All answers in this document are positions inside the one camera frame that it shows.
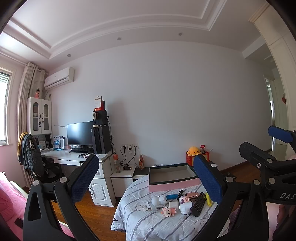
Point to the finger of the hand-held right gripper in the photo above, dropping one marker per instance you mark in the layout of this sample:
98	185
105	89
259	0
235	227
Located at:
279	134
254	153

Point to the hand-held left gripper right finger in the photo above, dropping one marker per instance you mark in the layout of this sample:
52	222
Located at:
208	178

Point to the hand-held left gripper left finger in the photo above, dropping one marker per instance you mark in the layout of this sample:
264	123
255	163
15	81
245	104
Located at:
84	178

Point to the yellow highlighter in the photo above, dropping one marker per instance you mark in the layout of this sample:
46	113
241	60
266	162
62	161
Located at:
208	199

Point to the rose gold lighter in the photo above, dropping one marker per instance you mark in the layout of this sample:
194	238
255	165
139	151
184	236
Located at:
192	195

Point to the black remote control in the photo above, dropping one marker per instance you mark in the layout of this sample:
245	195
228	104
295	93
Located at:
198	205

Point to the black hair clip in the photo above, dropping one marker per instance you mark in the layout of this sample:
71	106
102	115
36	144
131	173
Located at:
181	192

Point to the pink storage box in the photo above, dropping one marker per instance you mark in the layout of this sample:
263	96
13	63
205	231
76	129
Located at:
171	175

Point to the white plug adapter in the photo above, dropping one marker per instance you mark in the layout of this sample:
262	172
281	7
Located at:
186	208

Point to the blue highlighter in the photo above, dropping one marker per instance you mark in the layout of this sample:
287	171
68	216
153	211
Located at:
172	196

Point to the white square charger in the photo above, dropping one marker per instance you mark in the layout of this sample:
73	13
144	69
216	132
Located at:
174	204

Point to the pink building block toy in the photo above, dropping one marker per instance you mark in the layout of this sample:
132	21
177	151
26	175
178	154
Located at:
168	211

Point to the white figure toy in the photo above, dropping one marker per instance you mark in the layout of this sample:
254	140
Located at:
157	201

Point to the white door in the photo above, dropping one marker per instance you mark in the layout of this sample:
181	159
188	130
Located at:
278	120

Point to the red printed box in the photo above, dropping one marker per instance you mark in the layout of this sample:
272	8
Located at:
190	160

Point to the pink pillow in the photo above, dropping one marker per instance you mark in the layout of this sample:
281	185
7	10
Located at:
284	220

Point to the white desk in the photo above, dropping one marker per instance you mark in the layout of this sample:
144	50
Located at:
69	155

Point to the black keyboard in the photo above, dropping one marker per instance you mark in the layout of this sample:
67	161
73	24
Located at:
78	150

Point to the small figures with red card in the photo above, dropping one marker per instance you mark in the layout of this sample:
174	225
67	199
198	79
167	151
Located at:
203	148

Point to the yellow octopus plush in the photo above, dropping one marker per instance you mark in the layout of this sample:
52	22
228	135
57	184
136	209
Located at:
193	151

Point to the black office chair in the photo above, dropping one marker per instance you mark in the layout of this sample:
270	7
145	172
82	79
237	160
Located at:
50	171

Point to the bottle with orange cap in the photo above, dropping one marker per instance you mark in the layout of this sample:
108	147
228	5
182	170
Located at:
117	163

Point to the white nightstand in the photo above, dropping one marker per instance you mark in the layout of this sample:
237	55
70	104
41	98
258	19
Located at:
122	177

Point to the black computer tower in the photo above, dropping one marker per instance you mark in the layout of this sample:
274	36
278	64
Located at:
101	140

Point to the black cylinder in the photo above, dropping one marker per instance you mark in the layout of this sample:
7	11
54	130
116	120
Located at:
127	167

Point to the blue white carton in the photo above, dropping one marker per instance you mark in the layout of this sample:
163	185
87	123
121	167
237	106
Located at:
58	142

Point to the black computer monitor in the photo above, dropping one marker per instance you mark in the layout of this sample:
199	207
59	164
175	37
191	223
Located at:
79	133

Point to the row of books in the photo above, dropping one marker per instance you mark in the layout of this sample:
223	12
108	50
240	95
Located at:
45	143

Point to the black low cabinet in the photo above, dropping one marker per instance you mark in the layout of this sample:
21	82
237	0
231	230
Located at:
141	173

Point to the orange snack bag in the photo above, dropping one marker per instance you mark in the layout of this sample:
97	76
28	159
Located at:
141	161

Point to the grey jacket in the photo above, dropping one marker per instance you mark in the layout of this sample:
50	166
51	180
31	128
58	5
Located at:
30	153

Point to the black speaker box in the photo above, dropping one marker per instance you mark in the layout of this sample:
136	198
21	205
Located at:
100	118

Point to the red desk calendar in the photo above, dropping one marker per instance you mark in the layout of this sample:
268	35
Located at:
99	104

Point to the white wardrobe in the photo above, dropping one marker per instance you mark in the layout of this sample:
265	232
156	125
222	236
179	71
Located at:
284	58

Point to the white glass-door cabinet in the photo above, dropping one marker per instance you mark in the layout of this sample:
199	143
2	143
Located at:
39	115

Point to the pink bedding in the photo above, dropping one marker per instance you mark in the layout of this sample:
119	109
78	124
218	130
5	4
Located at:
7	192

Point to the beige curtain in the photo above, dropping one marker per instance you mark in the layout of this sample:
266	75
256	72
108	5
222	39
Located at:
25	104

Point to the small doll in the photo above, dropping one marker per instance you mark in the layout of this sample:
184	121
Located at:
37	93

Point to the white air conditioner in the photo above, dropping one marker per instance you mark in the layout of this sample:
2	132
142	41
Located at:
59	80

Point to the window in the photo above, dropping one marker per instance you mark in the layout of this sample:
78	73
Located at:
3	111

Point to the white wall sockets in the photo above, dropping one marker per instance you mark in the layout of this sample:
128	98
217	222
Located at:
131	146

